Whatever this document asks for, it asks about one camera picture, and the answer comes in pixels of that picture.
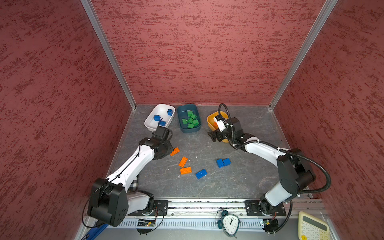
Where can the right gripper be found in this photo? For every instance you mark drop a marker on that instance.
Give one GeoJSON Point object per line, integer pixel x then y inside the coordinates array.
{"type": "Point", "coordinates": [217, 132]}

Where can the yellow calculator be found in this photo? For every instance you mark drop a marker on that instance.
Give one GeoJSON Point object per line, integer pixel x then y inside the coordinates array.
{"type": "Point", "coordinates": [312, 228]}

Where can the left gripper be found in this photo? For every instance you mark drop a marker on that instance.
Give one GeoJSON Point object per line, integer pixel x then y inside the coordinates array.
{"type": "Point", "coordinates": [169, 147]}

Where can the aluminium rail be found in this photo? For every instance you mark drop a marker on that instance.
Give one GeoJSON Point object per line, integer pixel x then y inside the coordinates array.
{"type": "Point", "coordinates": [204, 204]}

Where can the plaid pouch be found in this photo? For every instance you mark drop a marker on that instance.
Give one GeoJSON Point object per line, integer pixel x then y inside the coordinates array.
{"type": "Point", "coordinates": [134, 185]}

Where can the right circuit board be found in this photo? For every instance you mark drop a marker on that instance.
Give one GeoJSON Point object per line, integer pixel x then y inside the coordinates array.
{"type": "Point", "coordinates": [271, 225]}

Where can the white plastic bin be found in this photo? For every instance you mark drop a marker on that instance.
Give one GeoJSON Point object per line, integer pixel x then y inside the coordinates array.
{"type": "Point", "coordinates": [160, 109]}

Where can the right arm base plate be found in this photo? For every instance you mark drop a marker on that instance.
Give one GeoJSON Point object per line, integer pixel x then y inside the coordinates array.
{"type": "Point", "coordinates": [264, 209]}

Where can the yellow plastic bin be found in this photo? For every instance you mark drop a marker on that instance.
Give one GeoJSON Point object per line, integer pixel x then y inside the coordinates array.
{"type": "Point", "coordinates": [211, 119]}

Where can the circuit board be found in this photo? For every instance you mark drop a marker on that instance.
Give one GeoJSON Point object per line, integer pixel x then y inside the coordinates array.
{"type": "Point", "coordinates": [271, 225]}
{"type": "Point", "coordinates": [146, 223]}

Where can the large blue lego bottom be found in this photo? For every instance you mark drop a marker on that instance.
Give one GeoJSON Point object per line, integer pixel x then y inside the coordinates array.
{"type": "Point", "coordinates": [201, 174]}

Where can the orange lego diagonal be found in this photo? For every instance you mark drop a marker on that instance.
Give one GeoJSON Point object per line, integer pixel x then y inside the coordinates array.
{"type": "Point", "coordinates": [183, 162]}

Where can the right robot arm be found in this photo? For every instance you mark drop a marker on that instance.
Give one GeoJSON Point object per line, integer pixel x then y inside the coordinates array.
{"type": "Point", "coordinates": [295, 170]}

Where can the dark teal plastic bin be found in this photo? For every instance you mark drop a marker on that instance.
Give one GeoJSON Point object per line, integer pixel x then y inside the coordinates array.
{"type": "Point", "coordinates": [182, 112]}

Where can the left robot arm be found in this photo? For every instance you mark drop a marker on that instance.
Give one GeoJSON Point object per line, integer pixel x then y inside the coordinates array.
{"type": "Point", "coordinates": [111, 199]}

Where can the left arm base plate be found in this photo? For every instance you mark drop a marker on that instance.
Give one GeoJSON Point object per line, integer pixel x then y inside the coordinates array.
{"type": "Point", "coordinates": [160, 208]}

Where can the blue utility knife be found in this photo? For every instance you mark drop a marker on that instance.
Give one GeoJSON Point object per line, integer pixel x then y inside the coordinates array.
{"type": "Point", "coordinates": [93, 233]}

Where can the teal alarm clock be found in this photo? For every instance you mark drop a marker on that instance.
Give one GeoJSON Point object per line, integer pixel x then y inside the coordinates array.
{"type": "Point", "coordinates": [228, 223]}

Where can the left circuit board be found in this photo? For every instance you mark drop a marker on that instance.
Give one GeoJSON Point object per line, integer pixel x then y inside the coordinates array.
{"type": "Point", "coordinates": [146, 223]}

